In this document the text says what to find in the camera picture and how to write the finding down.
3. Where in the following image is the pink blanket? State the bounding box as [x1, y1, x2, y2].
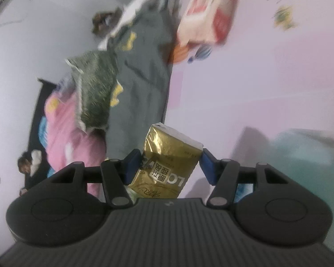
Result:
[43, 89, 109, 198]

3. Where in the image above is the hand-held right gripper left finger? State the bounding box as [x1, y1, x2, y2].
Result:
[51, 149, 142, 208]

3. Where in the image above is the white plastic bag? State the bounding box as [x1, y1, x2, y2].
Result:
[234, 128, 334, 203]

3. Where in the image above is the pink bed sheet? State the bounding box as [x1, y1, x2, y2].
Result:
[164, 0, 334, 201]

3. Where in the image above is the brown haired doll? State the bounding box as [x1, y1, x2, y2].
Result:
[17, 150, 43, 196]

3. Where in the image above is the gold tissue pack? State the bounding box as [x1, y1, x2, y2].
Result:
[126, 122, 204, 199]

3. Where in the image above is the green patterned pillow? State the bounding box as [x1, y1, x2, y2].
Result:
[65, 51, 120, 132]

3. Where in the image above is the dark headboard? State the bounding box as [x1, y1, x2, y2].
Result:
[28, 78, 62, 190]

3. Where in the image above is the grey blanket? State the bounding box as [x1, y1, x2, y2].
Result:
[97, 0, 181, 162]

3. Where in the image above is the brown plush toy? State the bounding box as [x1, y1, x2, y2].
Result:
[91, 8, 124, 37]

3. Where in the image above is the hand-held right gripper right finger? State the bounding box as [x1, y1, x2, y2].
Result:
[200, 148, 290, 208]

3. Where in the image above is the red and white tissue pack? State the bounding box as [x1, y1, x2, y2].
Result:
[175, 0, 240, 51]

